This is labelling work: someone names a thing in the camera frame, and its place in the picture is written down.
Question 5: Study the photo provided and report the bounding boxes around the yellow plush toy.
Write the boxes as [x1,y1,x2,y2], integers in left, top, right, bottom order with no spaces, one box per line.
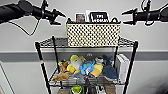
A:
[67,54,87,75]

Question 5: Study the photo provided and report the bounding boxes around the stacked brown cardboard boxes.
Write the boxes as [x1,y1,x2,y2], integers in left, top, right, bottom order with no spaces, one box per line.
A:
[104,84,117,94]

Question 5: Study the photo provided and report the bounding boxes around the green and yellow bowl toy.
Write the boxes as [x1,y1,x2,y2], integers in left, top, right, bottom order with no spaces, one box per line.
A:
[70,85,84,94]

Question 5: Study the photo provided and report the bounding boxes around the black wire shelf rack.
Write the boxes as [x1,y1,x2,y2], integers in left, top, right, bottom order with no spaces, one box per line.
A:
[34,35,139,94]

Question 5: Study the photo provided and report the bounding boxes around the pale blue printed book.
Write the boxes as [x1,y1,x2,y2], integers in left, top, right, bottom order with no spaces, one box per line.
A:
[75,12,87,24]

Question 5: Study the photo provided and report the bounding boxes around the brown plush toy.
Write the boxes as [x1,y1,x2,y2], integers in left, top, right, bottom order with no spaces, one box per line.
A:
[52,59,71,83]

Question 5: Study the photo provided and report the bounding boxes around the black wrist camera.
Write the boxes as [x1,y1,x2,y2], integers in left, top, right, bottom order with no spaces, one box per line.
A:
[41,0,50,10]

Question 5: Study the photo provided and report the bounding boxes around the navy book with white title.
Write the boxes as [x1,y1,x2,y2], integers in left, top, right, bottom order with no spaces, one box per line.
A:
[89,11,110,24]

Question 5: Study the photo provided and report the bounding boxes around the yellow and white plush duck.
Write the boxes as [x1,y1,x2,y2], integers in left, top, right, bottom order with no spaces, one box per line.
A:
[89,57,105,78]

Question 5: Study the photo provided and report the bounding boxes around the small brown cardboard box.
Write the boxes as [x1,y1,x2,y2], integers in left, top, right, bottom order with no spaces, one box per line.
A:
[56,88,72,94]

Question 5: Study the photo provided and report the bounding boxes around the grey plush toy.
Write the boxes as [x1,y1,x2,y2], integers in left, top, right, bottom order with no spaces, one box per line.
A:
[71,72,88,85]

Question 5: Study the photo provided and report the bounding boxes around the pale basket with dark spots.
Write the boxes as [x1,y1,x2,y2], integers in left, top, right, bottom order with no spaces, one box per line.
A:
[65,17,122,49]

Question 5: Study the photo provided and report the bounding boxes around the long grey wall band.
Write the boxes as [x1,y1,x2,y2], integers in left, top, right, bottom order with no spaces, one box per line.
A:
[0,50,168,63]

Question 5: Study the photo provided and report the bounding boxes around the black pointed bag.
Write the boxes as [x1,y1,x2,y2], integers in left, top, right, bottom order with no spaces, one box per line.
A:
[84,77,94,94]

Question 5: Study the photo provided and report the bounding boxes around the navy blue plush shark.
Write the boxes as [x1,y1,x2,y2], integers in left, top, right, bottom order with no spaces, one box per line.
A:
[100,54,119,82]

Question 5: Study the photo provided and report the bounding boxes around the flat white box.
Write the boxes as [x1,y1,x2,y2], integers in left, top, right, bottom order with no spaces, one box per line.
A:
[115,53,131,85]

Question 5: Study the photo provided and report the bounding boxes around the white door frame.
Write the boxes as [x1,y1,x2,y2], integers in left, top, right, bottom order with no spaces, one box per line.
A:
[0,61,16,94]

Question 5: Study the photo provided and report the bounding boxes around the light blue plush toy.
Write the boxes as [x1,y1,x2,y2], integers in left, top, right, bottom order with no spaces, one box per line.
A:
[79,60,97,77]

